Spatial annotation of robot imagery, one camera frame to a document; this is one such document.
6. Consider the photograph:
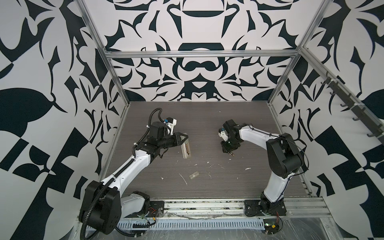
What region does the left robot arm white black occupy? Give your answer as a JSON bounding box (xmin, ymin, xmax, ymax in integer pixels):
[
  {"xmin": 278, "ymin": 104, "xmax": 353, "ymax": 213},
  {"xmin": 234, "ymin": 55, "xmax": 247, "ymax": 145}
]
[{"xmin": 79, "ymin": 118, "xmax": 189, "ymax": 240}]

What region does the small circuit board right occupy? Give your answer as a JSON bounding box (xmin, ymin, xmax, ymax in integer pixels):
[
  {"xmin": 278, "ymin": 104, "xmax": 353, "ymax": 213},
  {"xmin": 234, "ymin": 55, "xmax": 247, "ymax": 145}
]
[{"xmin": 263, "ymin": 219, "xmax": 283, "ymax": 235}]

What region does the remote battery cover beige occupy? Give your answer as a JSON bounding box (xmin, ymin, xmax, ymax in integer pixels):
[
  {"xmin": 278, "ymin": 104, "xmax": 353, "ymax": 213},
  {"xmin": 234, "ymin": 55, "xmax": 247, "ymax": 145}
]
[{"xmin": 189, "ymin": 172, "xmax": 200, "ymax": 180}]

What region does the horizontal aluminium frame bar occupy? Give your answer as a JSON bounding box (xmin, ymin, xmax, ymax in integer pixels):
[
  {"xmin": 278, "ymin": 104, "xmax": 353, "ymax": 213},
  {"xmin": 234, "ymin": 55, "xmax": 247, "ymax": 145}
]
[{"xmin": 105, "ymin": 50, "xmax": 298, "ymax": 59}]

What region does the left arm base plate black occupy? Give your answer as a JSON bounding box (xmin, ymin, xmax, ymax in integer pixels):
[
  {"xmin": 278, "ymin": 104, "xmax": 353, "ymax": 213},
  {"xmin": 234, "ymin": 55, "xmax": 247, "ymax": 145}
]
[{"xmin": 131, "ymin": 200, "xmax": 165, "ymax": 218}]

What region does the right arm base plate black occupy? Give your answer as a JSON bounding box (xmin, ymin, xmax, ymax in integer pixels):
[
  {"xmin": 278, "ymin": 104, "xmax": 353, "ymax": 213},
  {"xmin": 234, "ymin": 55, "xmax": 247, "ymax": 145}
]
[{"xmin": 244, "ymin": 199, "xmax": 287, "ymax": 217}]

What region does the black corrugated left cable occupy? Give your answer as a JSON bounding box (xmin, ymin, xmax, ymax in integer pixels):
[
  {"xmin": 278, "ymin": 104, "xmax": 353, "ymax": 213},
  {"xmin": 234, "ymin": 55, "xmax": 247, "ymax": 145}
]
[{"xmin": 79, "ymin": 179, "xmax": 109, "ymax": 240}]

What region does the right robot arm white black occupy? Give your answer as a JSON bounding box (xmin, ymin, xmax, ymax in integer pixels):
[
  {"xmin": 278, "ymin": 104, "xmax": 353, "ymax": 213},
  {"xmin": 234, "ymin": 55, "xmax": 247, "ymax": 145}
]
[{"xmin": 218, "ymin": 120, "xmax": 305, "ymax": 217}]

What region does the white slotted cable duct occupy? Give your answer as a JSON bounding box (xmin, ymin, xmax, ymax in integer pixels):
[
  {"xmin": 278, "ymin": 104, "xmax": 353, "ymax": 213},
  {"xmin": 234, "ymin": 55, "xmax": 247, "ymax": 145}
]
[{"xmin": 118, "ymin": 219, "xmax": 265, "ymax": 231}]

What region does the white remote control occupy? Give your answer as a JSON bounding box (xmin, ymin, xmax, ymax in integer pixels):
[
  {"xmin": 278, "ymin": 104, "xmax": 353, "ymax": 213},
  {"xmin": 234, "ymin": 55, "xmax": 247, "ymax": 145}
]
[{"xmin": 181, "ymin": 141, "xmax": 192, "ymax": 159}]

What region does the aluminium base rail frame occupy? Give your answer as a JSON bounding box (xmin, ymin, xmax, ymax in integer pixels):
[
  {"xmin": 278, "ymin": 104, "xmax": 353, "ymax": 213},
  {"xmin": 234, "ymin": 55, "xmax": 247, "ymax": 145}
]
[{"xmin": 119, "ymin": 197, "xmax": 332, "ymax": 221}]

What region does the grey wall hook rack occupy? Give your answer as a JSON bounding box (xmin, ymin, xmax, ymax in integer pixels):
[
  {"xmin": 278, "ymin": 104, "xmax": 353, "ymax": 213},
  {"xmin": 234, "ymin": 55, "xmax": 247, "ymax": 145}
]
[{"xmin": 320, "ymin": 72, "xmax": 384, "ymax": 145}]

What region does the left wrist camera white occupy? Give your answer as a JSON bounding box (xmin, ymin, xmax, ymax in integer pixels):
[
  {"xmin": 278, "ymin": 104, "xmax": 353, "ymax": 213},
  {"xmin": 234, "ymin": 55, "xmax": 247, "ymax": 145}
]
[{"xmin": 164, "ymin": 118, "xmax": 177, "ymax": 136}]

